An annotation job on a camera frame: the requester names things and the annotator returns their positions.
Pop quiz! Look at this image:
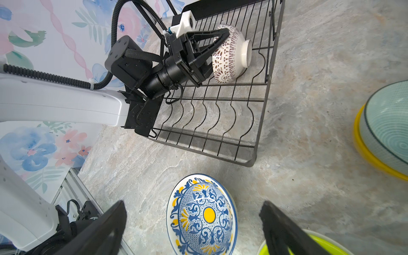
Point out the blue yellow patterned bowl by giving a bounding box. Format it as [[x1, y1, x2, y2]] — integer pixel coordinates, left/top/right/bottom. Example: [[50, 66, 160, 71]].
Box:
[[166, 174, 238, 255]]

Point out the white maroon patterned bowl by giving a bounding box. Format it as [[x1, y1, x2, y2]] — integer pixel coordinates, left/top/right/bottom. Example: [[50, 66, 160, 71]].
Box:
[[211, 24, 252, 84]]

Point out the white bowl under green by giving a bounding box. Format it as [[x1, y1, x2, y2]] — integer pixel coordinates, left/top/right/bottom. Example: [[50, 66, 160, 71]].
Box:
[[257, 229, 353, 255]]

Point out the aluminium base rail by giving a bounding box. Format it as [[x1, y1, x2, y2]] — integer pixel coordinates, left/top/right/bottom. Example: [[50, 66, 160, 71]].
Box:
[[52, 168, 134, 255]]

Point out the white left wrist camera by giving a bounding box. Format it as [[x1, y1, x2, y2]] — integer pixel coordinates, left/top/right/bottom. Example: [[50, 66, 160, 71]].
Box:
[[169, 10, 197, 38]]

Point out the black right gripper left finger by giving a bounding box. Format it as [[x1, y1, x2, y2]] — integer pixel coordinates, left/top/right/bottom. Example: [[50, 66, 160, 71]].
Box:
[[56, 200, 127, 255]]

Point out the black wire dish rack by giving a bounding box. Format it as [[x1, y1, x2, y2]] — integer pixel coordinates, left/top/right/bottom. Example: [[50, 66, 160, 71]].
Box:
[[130, 1, 285, 167]]

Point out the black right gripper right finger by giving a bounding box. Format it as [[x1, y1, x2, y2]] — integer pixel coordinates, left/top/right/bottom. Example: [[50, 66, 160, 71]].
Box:
[[259, 200, 332, 255]]

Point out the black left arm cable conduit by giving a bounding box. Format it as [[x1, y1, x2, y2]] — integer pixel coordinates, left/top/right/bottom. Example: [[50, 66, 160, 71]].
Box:
[[3, 0, 168, 90]]

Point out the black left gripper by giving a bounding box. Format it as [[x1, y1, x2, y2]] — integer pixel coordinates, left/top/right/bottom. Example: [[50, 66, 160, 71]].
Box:
[[140, 28, 230, 99]]

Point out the lime green bowl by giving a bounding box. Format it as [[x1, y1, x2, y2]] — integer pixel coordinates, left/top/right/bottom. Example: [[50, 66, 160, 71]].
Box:
[[266, 234, 330, 255]]

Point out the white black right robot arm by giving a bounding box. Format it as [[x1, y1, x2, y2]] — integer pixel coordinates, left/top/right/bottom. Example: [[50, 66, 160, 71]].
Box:
[[1, 161, 327, 255]]

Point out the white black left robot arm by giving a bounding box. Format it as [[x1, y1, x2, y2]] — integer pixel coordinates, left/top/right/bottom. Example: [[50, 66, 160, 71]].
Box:
[[1, 28, 230, 137]]

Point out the teal striped bowl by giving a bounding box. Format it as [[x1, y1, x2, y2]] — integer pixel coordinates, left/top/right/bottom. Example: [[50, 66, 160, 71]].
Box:
[[359, 81, 408, 175]]

